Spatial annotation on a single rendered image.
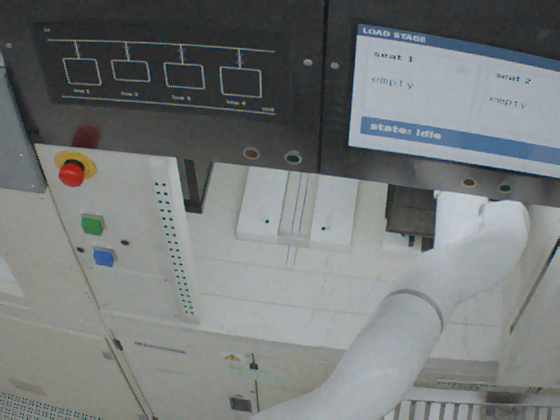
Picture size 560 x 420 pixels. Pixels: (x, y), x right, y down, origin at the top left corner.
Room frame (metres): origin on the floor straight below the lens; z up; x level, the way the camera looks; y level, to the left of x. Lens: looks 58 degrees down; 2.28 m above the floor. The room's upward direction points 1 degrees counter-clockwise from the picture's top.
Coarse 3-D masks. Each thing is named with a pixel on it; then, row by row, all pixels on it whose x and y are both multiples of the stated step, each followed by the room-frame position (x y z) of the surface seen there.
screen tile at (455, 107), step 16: (368, 48) 0.59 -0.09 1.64; (384, 48) 0.59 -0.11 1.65; (368, 64) 0.59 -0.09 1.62; (384, 64) 0.59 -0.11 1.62; (400, 64) 0.59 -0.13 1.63; (416, 64) 0.59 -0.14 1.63; (432, 64) 0.58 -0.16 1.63; (448, 64) 0.58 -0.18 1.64; (480, 64) 0.58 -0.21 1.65; (368, 80) 0.59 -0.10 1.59; (432, 80) 0.58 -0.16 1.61; (448, 80) 0.58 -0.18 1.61; (464, 80) 0.58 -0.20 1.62; (368, 96) 0.59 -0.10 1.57; (384, 96) 0.59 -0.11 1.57; (400, 96) 0.59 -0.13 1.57; (416, 96) 0.59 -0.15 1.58; (432, 96) 0.58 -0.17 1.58; (448, 96) 0.58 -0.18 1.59; (464, 96) 0.58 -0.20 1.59; (400, 112) 0.59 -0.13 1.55; (416, 112) 0.59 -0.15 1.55; (432, 112) 0.58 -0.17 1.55; (448, 112) 0.58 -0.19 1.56; (464, 112) 0.58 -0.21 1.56
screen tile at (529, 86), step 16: (496, 80) 0.57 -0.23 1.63; (512, 80) 0.57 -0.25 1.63; (528, 80) 0.57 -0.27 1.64; (544, 80) 0.56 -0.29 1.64; (512, 96) 0.57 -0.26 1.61; (528, 96) 0.56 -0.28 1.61; (544, 96) 0.56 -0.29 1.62; (480, 112) 0.57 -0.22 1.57; (496, 112) 0.57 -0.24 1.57; (512, 112) 0.57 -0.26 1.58; (528, 112) 0.56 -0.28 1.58; (496, 128) 0.57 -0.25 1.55; (512, 128) 0.57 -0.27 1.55; (528, 128) 0.56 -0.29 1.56; (544, 128) 0.56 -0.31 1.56
